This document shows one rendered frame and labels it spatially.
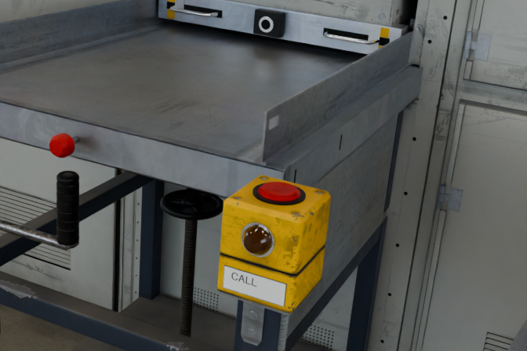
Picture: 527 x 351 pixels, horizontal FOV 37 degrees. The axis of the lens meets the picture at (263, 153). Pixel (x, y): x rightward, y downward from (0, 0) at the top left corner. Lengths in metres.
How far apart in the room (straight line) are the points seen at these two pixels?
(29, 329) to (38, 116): 1.14
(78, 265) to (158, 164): 1.12
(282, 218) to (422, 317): 1.06
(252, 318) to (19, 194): 1.46
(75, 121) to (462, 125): 0.78
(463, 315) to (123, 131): 0.92
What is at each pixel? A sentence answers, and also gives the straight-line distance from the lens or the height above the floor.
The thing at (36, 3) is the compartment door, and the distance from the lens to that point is 1.66.
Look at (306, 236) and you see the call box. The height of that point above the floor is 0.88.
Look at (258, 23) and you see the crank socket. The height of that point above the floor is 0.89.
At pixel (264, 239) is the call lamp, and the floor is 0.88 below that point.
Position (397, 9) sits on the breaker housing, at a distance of 1.55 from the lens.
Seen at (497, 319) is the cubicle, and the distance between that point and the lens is 1.69.
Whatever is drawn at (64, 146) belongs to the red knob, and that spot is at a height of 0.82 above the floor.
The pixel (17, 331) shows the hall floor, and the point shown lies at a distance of 2.19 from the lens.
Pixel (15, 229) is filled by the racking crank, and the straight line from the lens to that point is 1.19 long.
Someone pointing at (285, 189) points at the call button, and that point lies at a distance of 0.73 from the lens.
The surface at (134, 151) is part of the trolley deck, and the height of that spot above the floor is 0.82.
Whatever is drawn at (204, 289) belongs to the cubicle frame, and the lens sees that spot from 1.94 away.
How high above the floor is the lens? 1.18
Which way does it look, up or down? 20 degrees down
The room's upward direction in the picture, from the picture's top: 5 degrees clockwise
